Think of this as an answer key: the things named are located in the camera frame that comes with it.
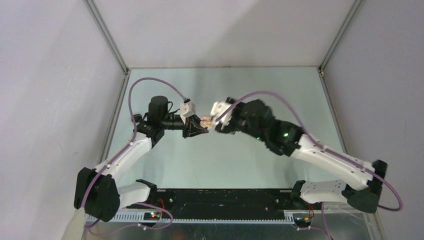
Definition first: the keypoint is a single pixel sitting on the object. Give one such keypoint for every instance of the white slotted cable duct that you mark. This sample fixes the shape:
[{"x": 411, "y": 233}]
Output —
[{"x": 138, "y": 217}]

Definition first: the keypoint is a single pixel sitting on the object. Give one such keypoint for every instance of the left controller board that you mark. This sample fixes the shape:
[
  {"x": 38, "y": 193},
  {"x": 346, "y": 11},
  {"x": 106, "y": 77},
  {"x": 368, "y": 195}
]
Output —
[{"x": 151, "y": 216}]

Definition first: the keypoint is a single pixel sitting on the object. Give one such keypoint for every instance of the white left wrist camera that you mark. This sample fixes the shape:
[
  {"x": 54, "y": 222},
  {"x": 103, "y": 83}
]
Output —
[{"x": 187, "y": 109}]

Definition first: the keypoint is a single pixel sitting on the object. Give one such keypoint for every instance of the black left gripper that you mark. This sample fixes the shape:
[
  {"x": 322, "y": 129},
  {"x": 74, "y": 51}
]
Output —
[{"x": 191, "y": 126}]

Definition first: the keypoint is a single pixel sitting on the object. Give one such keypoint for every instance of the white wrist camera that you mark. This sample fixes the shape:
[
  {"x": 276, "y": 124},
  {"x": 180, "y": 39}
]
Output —
[
  {"x": 221, "y": 113},
  {"x": 187, "y": 109}
]

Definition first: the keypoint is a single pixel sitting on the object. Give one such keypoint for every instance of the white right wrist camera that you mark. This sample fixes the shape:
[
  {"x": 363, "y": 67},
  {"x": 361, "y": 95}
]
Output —
[{"x": 221, "y": 113}]

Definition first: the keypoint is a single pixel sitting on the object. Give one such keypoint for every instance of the right controller board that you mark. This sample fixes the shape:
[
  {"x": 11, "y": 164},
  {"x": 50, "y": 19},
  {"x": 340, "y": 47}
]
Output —
[{"x": 303, "y": 222}]

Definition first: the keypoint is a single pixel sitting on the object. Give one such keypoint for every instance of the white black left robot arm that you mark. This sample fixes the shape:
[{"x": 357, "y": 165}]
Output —
[{"x": 96, "y": 188}]

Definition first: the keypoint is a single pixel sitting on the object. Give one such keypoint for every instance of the white earbud charging case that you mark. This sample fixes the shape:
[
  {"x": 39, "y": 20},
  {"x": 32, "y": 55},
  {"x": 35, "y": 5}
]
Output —
[{"x": 207, "y": 121}]

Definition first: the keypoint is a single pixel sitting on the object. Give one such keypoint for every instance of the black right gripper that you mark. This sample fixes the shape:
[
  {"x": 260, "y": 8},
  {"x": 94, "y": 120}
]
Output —
[{"x": 229, "y": 127}]

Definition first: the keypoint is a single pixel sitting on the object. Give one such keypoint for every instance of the controller board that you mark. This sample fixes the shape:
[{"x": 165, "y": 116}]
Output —
[
  {"x": 303, "y": 222},
  {"x": 151, "y": 216}
]

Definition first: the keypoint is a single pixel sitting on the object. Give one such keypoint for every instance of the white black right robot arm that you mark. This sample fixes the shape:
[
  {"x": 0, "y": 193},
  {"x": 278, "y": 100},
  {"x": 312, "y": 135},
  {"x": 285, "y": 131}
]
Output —
[{"x": 359, "y": 182}]

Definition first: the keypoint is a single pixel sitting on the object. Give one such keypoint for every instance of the black earbud charging case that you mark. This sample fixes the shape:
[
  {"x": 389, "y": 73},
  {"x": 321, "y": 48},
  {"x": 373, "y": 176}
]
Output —
[{"x": 138, "y": 118}]

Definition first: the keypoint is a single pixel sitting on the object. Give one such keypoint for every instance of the aluminium frame post right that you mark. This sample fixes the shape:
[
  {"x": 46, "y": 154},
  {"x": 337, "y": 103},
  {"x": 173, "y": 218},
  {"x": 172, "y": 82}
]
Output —
[{"x": 349, "y": 18}]

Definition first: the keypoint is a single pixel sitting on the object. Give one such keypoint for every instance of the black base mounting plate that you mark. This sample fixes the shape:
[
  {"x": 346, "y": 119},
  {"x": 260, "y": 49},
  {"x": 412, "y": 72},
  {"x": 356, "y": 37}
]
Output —
[{"x": 227, "y": 203}]

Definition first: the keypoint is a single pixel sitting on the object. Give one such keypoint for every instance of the aluminium frame post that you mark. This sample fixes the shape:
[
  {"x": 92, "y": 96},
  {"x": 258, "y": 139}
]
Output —
[
  {"x": 106, "y": 34},
  {"x": 349, "y": 18}
]

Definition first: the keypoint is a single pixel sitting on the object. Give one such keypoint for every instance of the aluminium frame post left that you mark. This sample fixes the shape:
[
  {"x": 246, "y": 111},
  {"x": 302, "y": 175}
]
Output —
[{"x": 106, "y": 34}]

